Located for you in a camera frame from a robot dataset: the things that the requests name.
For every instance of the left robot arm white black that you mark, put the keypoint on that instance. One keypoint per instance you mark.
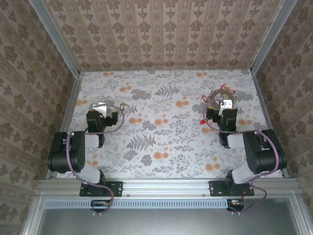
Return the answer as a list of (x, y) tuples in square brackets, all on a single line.
[(78, 156)]

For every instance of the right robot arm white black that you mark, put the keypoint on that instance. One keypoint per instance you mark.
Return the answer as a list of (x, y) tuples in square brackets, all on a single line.
[(264, 156)]

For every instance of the key with black tag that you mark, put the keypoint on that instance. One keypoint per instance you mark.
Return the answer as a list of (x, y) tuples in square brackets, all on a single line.
[(123, 105)]

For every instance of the floral table cover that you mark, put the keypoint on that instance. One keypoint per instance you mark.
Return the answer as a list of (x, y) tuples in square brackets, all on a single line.
[(146, 166)]

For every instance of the grey sheet metal panel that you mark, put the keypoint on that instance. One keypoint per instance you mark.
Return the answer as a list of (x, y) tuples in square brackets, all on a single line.
[(166, 222)]

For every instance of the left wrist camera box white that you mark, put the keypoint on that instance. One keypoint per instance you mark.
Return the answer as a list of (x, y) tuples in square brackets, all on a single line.
[(100, 109)]

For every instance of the aluminium table edge rail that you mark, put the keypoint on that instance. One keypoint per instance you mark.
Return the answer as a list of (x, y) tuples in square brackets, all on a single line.
[(262, 98), (72, 98)]

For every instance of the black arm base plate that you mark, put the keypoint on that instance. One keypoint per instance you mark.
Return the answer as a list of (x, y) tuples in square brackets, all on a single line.
[(117, 188), (215, 188)]

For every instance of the thin aluminium edge rail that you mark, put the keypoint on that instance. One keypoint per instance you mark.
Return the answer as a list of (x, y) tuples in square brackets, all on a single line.
[(166, 70)]

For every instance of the wide aluminium base rail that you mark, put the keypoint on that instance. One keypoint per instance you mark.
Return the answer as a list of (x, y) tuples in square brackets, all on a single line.
[(166, 187)]

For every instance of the aluminium frame post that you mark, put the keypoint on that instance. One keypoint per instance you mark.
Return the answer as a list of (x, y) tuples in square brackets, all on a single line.
[(56, 36), (272, 36)]

